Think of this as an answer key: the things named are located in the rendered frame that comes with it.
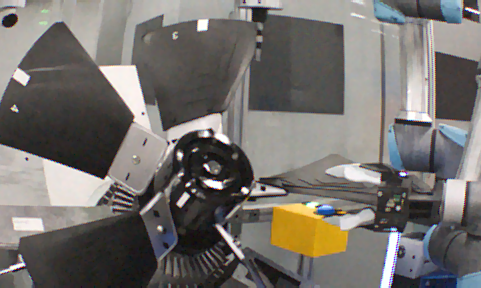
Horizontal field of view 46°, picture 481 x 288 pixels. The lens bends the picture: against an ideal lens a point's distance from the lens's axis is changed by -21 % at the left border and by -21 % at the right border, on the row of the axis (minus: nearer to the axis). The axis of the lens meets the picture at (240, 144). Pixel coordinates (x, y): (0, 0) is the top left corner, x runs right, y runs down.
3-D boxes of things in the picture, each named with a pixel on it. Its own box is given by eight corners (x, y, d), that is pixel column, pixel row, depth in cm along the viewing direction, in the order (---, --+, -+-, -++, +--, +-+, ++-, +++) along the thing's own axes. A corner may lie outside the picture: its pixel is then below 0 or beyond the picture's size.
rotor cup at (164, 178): (117, 186, 100) (145, 136, 90) (188, 160, 109) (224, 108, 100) (170, 266, 96) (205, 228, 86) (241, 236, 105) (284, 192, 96)
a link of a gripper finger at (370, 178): (324, 160, 97) (379, 181, 95) (333, 152, 103) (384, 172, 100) (317, 180, 98) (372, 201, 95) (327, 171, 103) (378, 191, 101)
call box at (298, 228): (268, 250, 153) (272, 205, 152) (303, 245, 159) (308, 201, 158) (311, 264, 140) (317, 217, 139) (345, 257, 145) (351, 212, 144)
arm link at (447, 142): (468, 180, 150) (472, 128, 148) (427, 177, 155) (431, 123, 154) (470, 175, 160) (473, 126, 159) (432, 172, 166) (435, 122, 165)
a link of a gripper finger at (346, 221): (314, 225, 99) (371, 211, 96) (324, 214, 105) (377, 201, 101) (318, 244, 100) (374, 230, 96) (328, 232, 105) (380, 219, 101)
